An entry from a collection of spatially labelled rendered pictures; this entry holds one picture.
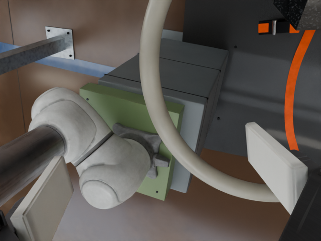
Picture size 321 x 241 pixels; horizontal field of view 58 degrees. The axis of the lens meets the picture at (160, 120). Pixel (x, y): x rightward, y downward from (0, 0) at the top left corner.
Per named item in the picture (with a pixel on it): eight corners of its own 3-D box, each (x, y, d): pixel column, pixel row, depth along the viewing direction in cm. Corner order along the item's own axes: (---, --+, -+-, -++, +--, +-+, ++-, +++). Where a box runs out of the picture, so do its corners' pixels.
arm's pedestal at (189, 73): (221, 121, 184) (196, 207, 117) (147, 103, 195) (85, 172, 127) (240, 42, 160) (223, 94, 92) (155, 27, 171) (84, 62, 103)
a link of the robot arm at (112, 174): (130, 185, 103) (99, 230, 84) (95, 147, 101) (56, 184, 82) (161, 165, 95) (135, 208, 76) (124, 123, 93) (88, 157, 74)
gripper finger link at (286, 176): (293, 168, 14) (308, 166, 14) (244, 122, 20) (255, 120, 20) (294, 222, 14) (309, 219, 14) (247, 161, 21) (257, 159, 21)
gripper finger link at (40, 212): (42, 265, 15) (27, 268, 15) (74, 191, 21) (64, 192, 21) (23, 215, 14) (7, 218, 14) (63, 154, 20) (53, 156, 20)
